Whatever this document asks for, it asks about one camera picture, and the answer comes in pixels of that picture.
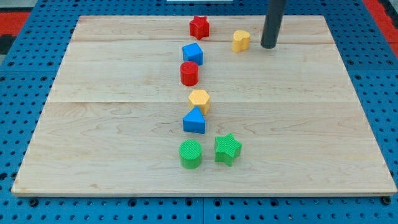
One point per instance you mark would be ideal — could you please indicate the green cylinder block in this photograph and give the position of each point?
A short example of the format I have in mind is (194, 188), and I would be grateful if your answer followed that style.
(190, 154)

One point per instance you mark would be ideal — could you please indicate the blue triangle block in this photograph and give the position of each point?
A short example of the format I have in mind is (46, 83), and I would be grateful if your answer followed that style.
(194, 121)

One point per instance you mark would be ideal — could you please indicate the yellow hexagon block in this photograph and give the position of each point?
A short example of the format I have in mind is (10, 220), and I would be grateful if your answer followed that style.
(201, 99)

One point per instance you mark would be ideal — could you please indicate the wooden board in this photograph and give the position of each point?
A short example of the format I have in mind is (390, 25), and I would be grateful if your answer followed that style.
(112, 122)

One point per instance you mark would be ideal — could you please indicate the red cylinder block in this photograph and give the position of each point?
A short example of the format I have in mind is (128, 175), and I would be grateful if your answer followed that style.
(189, 73)

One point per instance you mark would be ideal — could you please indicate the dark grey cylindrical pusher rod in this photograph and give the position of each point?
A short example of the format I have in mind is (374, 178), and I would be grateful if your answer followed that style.
(272, 23)

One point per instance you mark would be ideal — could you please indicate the blue cube block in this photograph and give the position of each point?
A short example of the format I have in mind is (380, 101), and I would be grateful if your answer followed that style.
(192, 52)

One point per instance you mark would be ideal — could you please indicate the green star block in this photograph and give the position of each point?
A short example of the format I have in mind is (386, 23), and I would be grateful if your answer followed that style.
(227, 148)

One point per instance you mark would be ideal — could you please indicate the yellow heart block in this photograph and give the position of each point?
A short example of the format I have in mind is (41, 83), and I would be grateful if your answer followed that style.
(241, 40)

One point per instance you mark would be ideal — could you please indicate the red star block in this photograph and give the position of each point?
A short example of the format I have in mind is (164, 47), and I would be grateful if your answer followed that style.
(199, 27)

